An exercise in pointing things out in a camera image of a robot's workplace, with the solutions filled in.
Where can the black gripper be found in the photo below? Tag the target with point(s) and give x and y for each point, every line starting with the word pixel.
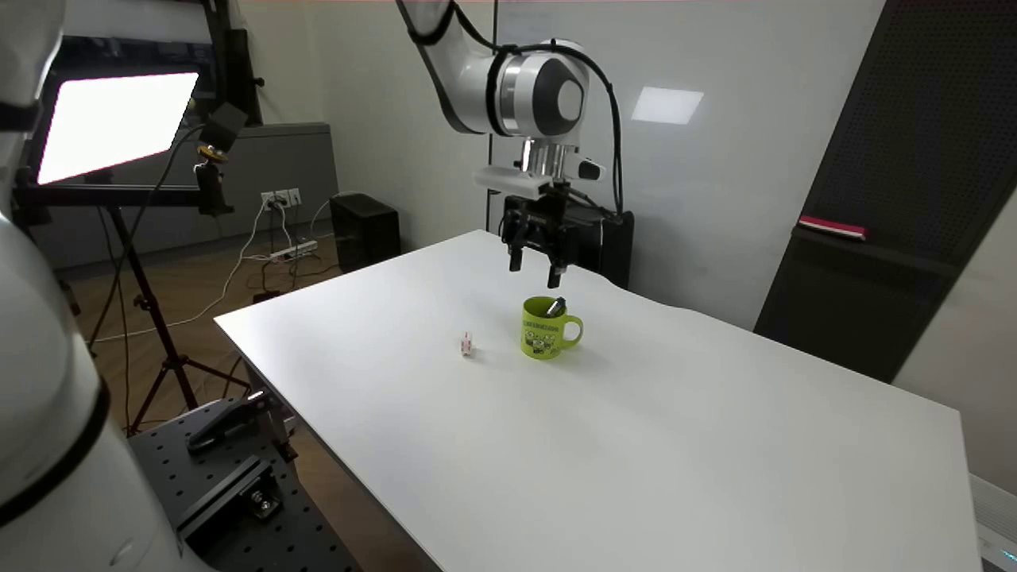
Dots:
pixel 537 216

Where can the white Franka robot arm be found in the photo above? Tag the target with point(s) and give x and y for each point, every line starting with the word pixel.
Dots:
pixel 529 96

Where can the yellow green printed mug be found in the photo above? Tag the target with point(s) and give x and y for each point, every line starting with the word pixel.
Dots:
pixel 540 339

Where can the black computer tower with label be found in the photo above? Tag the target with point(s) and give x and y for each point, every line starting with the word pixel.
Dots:
pixel 607 249

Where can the white wrist mounting plate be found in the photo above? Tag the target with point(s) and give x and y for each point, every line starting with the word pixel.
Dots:
pixel 508 182

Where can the small black box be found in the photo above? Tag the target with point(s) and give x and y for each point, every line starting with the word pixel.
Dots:
pixel 367 228

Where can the white power strip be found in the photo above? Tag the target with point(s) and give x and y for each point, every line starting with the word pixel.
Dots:
pixel 293 251

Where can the pink item on shelf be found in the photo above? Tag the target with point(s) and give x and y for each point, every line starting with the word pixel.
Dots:
pixel 829 228

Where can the black clamp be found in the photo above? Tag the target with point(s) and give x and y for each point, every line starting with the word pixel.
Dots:
pixel 223 424

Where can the dark shelf cabinet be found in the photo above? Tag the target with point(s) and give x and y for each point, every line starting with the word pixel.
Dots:
pixel 899 159

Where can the black tripod stand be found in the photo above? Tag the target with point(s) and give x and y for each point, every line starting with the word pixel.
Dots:
pixel 136 281

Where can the bright studio light panel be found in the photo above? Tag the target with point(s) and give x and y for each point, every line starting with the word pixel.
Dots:
pixel 112 122

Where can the white wall power outlet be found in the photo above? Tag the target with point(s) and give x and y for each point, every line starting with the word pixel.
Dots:
pixel 281 198

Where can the black camera on stand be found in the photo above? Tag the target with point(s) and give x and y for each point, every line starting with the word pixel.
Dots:
pixel 221 130

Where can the black metal frame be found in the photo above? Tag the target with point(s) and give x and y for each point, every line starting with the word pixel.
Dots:
pixel 237 66

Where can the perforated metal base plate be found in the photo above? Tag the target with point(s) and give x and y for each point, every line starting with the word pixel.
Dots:
pixel 286 540

